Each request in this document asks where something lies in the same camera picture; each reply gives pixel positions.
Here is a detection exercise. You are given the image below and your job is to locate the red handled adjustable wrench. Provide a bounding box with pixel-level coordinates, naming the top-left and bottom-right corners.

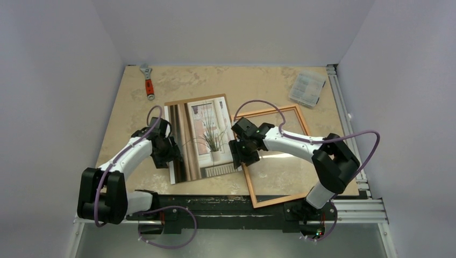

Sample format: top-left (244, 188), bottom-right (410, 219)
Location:
top-left (139, 63), bottom-right (155, 101)

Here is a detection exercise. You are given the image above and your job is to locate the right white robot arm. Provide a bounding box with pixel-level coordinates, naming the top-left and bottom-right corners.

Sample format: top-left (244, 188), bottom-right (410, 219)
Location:
top-left (229, 117), bottom-right (360, 219)

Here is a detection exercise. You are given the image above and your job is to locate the aluminium rail frame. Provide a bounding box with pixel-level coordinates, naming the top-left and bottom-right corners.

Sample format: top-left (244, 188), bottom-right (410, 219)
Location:
top-left (67, 64), bottom-right (398, 258)

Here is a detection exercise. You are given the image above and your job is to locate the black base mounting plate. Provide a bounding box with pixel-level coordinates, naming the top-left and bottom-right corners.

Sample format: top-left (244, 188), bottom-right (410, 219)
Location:
top-left (126, 195), bottom-right (338, 238)

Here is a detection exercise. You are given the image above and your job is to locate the clear plastic screw box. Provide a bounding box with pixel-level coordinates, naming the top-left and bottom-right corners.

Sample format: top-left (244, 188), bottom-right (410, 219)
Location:
top-left (289, 70), bottom-right (326, 108)

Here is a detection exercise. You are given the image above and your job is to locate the plant photo print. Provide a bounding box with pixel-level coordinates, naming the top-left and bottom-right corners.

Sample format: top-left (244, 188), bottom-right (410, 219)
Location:
top-left (164, 94), bottom-right (242, 184)

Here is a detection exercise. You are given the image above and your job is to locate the copper wooden picture frame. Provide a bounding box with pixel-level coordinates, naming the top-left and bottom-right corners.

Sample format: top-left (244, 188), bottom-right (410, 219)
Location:
top-left (231, 104), bottom-right (310, 209)

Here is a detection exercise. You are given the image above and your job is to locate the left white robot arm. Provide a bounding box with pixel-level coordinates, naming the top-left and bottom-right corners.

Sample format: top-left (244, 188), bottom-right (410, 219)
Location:
top-left (77, 117), bottom-right (182, 226)

